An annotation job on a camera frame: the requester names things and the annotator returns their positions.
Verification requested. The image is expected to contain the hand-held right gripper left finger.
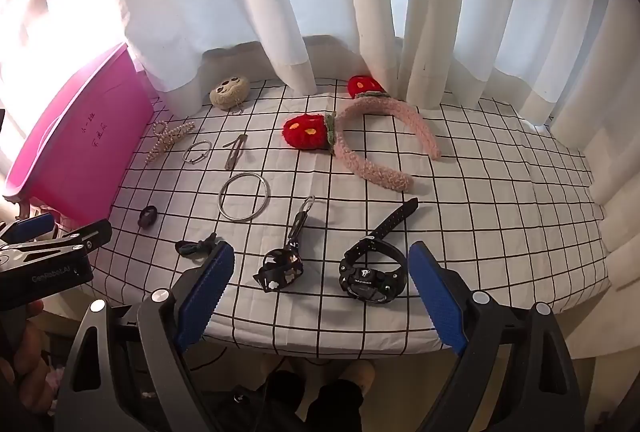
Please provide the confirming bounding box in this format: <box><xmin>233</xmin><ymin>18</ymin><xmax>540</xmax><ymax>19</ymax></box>
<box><xmin>52</xmin><ymin>241</ymin><xmax>236</xmax><ymax>432</ymax></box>

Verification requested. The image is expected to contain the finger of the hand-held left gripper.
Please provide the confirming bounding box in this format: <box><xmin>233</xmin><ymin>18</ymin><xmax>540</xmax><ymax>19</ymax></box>
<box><xmin>0</xmin><ymin>212</ymin><xmax>56</xmax><ymax>244</ymax></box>
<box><xmin>10</xmin><ymin>219</ymin><xmax>113</xmax><ymax>263</ymax></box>

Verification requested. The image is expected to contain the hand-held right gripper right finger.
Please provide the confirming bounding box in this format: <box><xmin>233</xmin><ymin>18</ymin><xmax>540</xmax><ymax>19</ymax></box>
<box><xmin>407</xmin><ymin>241</ymin><xmax>586</xmax><ymax>432</ymax></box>

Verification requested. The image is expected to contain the beaded bracelet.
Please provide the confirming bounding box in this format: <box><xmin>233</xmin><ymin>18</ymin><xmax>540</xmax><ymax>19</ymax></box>
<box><xmin>338</xmin><ymin>198</ymin><xmax>420</xmax><ymax>304</ymax></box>

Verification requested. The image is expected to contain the pink plastic bin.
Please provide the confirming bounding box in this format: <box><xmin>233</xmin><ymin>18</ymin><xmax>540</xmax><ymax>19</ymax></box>
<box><xmin>2</xmin><ymin>41</ymin><xmax>156</xmax><ymax>218</ymax></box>

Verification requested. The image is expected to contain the large silver bangle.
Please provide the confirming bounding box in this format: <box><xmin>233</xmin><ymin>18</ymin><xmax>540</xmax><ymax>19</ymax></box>
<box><xmin>218</xmin><ymin>173</ymin><xmax>271</xmax><ymax>223</ymax></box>

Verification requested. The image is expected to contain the person's left hand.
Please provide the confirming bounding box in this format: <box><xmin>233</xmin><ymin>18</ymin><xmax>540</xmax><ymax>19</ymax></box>
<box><xmin>0</xmin><ymin>301</ymin><xmax>56</xmax><ymax>419</ymax></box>

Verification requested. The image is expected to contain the white black-grid tablecloth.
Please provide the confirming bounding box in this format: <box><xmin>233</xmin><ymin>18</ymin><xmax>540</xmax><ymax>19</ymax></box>
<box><xmin>92</xmin><ymin>79</ymin><xmax>613</xmax><ymax>358</ymax></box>

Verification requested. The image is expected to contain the metal snap hair clip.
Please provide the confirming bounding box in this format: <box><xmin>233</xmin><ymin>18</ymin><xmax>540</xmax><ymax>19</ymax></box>
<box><xmin>223</xmin><ymin>134</ymin><xmax>249</xmax><ymax>170</ymax></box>

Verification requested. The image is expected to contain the person's leg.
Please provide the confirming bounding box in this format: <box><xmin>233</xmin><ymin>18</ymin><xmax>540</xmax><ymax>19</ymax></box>
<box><xmin>260</xmin><ymin>357</ymin><xmax>381</xmax><ymax>432</ymax></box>

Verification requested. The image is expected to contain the dark bow hair tie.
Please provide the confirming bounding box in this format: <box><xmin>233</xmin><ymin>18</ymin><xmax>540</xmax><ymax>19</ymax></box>
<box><xmin>175</xmin><ymin>233</ymin><xmax>218</xmax><ymax>259</ymax></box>

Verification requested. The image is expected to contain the small silver ring bracelet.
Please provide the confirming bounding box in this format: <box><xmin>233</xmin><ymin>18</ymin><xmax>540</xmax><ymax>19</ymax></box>
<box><xmin>182</xmin><ymin>140</ymin><xmax>213</xmax><ymax>164</ymax></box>

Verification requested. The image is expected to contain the beige twisted cord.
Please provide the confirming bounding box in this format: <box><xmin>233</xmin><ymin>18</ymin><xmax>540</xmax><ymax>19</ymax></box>
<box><xmin>145</xmin><ymin>119</ymin><xmax>196</xmax><ymax>166</ymax></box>

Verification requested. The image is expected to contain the beige plush face keychain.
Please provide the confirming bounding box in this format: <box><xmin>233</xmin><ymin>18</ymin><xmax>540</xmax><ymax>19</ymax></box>
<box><xmin>209</xmin><ymin>74</ymin><xmax>251</xmax><ymax>114</ymax></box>

